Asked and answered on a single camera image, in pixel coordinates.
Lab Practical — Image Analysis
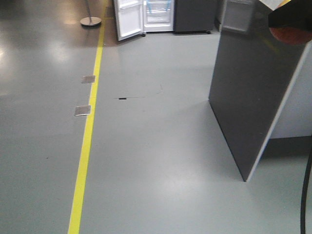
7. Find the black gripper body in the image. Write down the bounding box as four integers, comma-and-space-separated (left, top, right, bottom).
268, 0, 312, 28

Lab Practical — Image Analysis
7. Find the red yellow apple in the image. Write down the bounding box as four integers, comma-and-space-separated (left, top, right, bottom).
269, 27, 312, 45

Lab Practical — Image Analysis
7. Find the white fridge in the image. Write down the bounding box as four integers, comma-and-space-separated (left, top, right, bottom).
113, 0, 175, 41

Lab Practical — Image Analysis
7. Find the silver sign stand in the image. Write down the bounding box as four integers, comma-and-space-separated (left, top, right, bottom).
80, 0, 102, 27

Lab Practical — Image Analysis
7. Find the grey cabinet side panel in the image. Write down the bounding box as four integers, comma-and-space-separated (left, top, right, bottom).
209, 0, 308, 181

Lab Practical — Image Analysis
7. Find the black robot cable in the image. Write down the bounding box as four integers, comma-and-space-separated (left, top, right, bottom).
300, 146, 312, 234

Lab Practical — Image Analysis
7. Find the metal floor plate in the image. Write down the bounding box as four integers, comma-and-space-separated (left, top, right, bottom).
81, 75, 96, 83
74, 105, 92, 117

